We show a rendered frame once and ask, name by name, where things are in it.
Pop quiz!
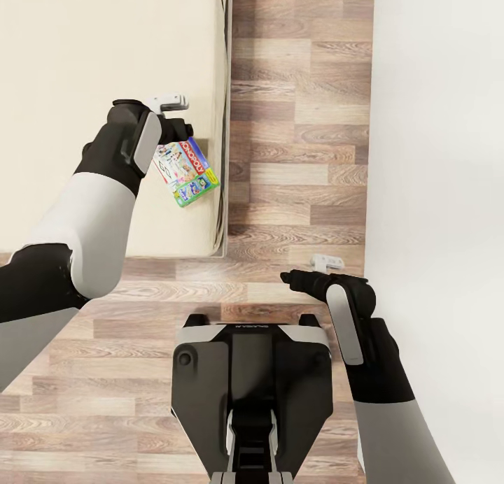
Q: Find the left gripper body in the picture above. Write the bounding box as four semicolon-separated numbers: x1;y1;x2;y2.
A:
158;116;188;145

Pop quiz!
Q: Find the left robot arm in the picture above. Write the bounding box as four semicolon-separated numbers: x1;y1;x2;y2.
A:
0;93;194;393

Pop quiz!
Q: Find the board game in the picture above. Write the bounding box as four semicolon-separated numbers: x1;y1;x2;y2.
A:
152;137;221;208

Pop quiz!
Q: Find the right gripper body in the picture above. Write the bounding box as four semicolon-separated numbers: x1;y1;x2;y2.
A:
289;269;325;299

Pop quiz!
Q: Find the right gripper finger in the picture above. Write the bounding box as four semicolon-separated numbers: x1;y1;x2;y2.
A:
280;271;291;284

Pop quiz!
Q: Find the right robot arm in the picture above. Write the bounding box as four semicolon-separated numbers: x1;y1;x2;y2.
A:
280;253;456;484

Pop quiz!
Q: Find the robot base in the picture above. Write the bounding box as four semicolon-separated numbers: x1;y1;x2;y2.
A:
171;314;333;479

